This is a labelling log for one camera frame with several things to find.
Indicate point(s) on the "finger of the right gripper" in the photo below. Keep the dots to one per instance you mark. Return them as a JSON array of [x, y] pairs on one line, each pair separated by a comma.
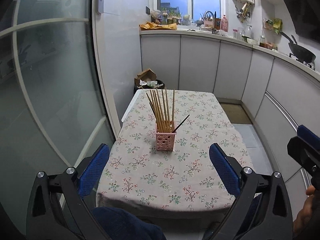
[[304, 149]]

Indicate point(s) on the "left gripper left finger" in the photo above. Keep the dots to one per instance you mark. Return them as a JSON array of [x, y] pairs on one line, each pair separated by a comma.
[[57, 209]]

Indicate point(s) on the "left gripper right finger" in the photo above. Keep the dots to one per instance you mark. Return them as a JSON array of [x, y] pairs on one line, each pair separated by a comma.
[[261, 209]]

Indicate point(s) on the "pink perforated utensil holder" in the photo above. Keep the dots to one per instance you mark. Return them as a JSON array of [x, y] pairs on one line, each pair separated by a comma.
[[164, 141]]

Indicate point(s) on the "short wooden chopstick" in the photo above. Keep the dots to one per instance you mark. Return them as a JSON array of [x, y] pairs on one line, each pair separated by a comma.
[[154, 101], [154, 109]]

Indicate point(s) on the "longest wooden chopstick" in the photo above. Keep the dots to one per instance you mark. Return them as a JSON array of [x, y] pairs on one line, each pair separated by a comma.
[[155, 96]]

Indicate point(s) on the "person's right hand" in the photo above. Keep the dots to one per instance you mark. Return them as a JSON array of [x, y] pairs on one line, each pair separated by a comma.
[[306, 212]]

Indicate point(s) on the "white base cabinets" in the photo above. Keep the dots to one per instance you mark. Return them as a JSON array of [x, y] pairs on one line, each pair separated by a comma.
[[277, 92]]

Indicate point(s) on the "person's blue trouser leg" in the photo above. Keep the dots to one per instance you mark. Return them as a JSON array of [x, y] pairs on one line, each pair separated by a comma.
[[120, 224]]

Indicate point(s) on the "floral tablecloth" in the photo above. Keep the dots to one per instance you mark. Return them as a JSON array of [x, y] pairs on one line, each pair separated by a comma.
[[141, 179]]

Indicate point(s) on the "olive floor mat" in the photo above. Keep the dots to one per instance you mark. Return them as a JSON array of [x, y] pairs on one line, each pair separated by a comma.
[[235, 113]]

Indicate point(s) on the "black wok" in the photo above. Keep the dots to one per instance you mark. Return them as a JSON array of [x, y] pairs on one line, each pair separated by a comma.
[[302, 54]]

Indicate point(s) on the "glass sliding door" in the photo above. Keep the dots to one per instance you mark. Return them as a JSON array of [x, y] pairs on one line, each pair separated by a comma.
[[52, 112]]

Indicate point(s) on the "pink detergent bottle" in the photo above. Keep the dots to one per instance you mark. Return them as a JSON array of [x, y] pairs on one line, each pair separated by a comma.
[[224, 23]]

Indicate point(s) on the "black trash bin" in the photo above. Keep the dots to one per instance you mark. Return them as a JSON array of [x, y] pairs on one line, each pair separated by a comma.
[[160, 82]]

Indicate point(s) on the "cardboard box with trash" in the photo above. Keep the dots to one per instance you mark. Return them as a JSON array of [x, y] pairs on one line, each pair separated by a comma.
[[146, 79]]

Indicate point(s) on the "yellow bag on counter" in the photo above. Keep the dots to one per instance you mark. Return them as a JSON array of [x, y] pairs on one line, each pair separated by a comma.
[[154, 26]]

